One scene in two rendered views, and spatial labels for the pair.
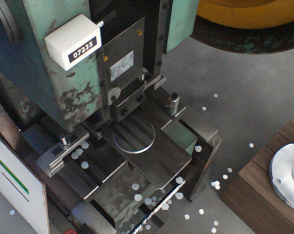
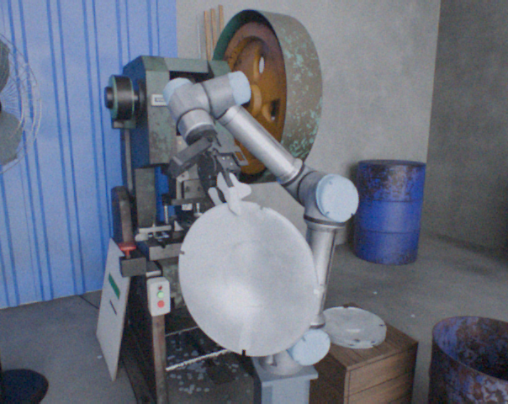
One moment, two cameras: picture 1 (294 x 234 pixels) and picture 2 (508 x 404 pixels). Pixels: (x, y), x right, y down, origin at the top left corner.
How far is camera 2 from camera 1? 1.37 m
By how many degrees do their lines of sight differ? 51
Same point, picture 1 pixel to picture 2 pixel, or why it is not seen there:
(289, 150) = (341, 310)
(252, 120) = not seen: hidden behind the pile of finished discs
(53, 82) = (149, 120)
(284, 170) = (329, 318)
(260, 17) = not seen: hidden behind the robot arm
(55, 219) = (129, 364)
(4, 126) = (126, 230)
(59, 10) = (157, 88)
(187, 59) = not seen: hidden behind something
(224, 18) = (260, 166)
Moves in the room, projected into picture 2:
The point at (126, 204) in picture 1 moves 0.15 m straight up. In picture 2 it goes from (175, 263) to (174, 229)
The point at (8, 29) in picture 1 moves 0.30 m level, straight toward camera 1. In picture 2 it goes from (140, 98) to (132, 93)
